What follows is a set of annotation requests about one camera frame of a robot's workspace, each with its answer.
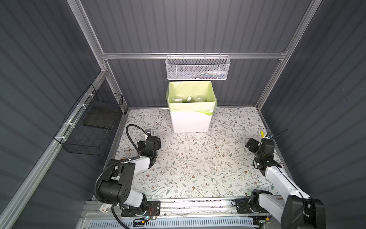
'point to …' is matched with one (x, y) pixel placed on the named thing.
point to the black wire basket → (86, 128)
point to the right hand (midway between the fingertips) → (259, 142)
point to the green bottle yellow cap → (197, 98)
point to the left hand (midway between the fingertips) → (147, 140)
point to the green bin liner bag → (192, 96)
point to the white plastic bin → (185, 122)
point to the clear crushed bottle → (177, 99)
